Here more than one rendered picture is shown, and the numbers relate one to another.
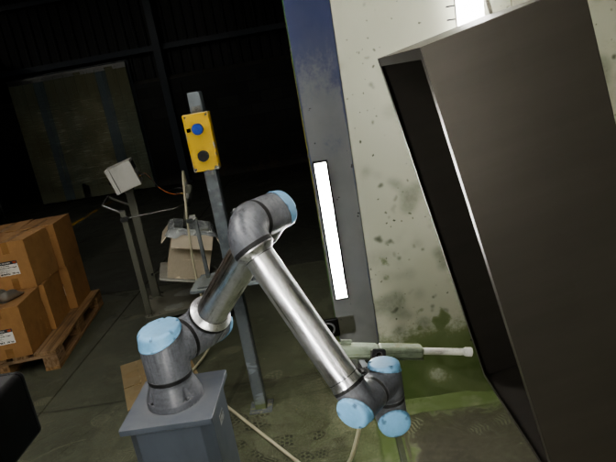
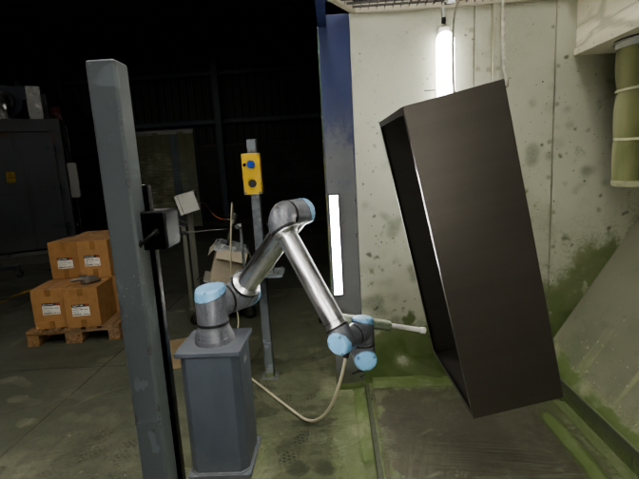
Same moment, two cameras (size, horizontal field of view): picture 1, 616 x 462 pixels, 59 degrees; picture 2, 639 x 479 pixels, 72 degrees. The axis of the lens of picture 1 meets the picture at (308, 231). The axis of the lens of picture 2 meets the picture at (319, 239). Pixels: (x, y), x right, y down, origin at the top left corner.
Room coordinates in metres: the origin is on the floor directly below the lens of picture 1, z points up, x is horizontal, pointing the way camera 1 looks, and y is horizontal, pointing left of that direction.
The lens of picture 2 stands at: (-0.36, 0.03, 1.45)
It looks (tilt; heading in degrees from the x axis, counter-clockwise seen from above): 10 degrees down; 359
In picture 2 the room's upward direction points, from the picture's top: 3 degrees counter-clockwise
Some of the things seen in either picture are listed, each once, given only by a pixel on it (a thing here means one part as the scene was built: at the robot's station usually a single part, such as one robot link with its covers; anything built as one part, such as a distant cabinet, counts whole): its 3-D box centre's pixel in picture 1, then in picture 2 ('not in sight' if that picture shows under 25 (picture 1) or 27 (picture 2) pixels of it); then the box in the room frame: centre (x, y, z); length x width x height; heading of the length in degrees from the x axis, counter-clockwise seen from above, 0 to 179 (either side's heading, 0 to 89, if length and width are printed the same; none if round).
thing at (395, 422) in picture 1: (390, 412); (363, 355); (1.37, -0.14, 0.66); 0.12 x 0.09 x 0.10; 4
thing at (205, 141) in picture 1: (202, 141); (252, 173); (2.51, 0.40, 1.42); 0.12 x 0.06 x 0.26; 87
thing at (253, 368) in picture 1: (230, 261); (261, 262); (2.57, 0.40, 0.82); 0.06 x 0.06 x 1.64; 87
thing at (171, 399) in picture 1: (172, 385); (214, 330); (1.69, 0.55, 0.69); 0.19 x 0.19 x 0.10
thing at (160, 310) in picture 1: (167, 240); (213, 254); (3.98, 1.05, 0.64); 0.73 x 0.50 x 1.27; 101
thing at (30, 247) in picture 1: (23, 258); (103, 255); (4.01, 2.14, 0.69); 0.38 x 0.29 x 0.36; 179
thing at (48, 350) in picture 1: (31, 334); (100, 314); (4.03, 2.28, 0.07); 1.20 x 0.80 x 0.14; 4
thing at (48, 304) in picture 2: not in sight; (59, 302); (3.65, 2.44, 0.33); 0.38 x 0.29 x 0.36; 6
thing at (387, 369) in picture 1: (384, 381); (361, 331); (1.35, -0.14, 0.77); 0.12 x 0.09 x 0.12; 142
